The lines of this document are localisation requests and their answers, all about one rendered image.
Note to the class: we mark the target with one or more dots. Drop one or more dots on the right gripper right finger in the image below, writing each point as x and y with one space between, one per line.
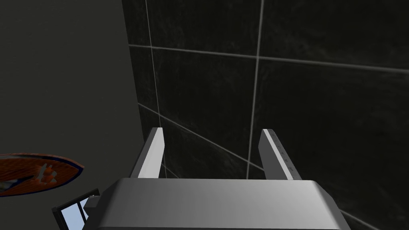
276 159

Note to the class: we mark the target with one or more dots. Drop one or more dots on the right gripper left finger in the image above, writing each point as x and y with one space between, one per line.
150 158

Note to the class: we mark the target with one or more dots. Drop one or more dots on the black framed window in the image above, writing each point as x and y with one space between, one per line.
73 213

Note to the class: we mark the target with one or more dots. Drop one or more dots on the orange oval wall picture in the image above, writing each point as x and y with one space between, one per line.
30 174

